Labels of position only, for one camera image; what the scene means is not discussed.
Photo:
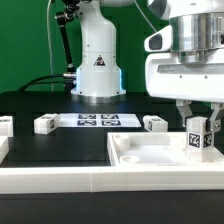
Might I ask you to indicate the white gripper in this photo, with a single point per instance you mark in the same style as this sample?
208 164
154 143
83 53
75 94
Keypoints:
166 77

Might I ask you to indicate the white square tabletop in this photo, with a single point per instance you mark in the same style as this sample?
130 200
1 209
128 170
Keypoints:
153 149

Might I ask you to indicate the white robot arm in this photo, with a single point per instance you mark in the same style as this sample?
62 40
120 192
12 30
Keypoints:
178 54

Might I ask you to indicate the white marker sheet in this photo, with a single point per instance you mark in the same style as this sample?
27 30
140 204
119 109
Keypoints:
98 120

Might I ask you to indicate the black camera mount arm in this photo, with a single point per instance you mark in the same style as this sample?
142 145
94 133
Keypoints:
62 18

